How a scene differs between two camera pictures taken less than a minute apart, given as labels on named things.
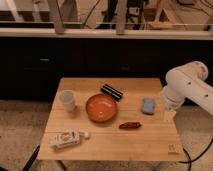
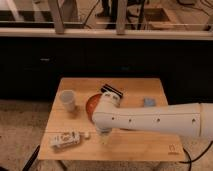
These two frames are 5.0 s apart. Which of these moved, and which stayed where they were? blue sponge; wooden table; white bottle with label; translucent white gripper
Moved: translucent white gripper
Stayed: white bottle with label; wooden table; blue sponge
